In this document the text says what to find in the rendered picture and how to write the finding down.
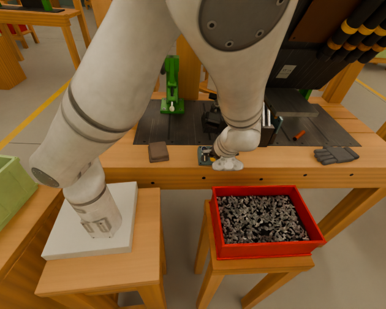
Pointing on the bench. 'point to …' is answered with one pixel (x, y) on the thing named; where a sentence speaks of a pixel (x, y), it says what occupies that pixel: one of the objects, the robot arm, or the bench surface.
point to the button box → (201, 156)
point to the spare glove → (335, 155)
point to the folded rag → (158, 152)
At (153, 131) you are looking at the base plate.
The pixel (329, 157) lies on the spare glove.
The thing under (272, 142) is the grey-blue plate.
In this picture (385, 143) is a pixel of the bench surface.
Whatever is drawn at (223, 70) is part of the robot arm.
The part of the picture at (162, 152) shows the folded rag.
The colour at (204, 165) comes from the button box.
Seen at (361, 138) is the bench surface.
